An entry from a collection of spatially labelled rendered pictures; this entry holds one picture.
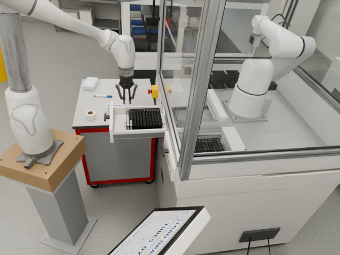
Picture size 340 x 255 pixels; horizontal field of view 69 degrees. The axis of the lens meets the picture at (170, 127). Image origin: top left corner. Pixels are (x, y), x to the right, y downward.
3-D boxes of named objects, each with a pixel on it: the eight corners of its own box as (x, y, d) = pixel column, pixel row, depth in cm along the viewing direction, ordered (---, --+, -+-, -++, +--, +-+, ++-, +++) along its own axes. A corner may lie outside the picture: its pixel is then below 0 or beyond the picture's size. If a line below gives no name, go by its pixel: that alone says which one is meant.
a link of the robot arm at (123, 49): (138, 67, 135) (128, 56, 143) (138, 38, 125) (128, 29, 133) (120, 70, 131) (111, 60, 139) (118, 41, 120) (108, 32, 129)
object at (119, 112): (113, 139, 150) (113, 132, 146) (114, 113, 169) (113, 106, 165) (178, 136, 157) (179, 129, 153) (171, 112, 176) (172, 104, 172)
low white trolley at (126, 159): (87, 192, 216) (72, 126, 167) (92, 142, 263) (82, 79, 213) (154, 187, 226) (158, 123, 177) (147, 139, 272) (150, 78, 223)
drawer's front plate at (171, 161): (171, 182, 132) (173, 168, 125) (163, 143, 153) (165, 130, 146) (174, 181, 132) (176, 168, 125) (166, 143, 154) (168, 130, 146)
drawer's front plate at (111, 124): (110, 143, 150) (109, 129, 143) (111, 114, 171) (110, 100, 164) (113, 143, 150) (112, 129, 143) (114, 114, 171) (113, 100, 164)
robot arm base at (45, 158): (10, 168, 125) (5, 160, 121) (33, 138, 141) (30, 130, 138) (45, 172, 124) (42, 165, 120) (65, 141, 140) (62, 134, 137)
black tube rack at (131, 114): (126, 134, 154) (126, 126, 150) (126, 116, 167) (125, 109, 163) (162, 132, 158) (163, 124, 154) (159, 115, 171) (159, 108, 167)
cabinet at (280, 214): (165, 264, 177) (176, 200, 126) (151, 157, 254) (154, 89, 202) (287, 247, 194) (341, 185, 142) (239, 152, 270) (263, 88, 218)
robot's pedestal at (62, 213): (39, 242, 182) (2, 177, 132) (64, 207, 204) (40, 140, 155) (76, 256, 177) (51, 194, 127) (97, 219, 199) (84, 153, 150)
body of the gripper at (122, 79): (118, 77, 136) (119, 91, 142) (134, 77, 138) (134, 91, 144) (118, 71, 142) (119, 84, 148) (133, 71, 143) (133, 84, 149)
